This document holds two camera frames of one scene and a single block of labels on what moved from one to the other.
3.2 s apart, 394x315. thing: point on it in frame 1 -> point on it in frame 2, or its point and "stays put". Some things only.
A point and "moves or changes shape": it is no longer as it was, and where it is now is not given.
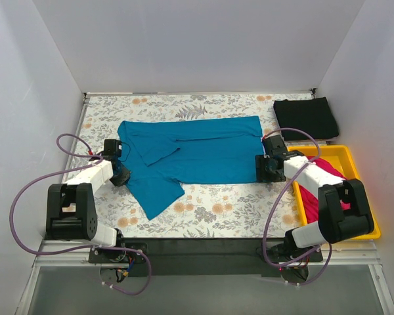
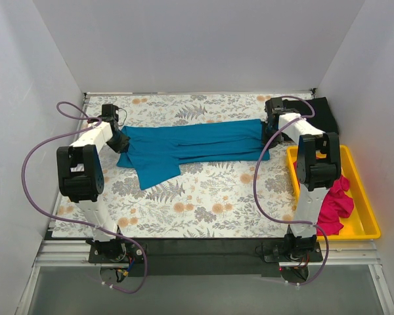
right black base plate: (278, 252) stays put
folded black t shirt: (312, 116) stays put
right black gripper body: (262, 168) -> (269, 135)
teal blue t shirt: (161, 155) moves or changes shape
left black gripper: (121, 177) -> (121, 144)
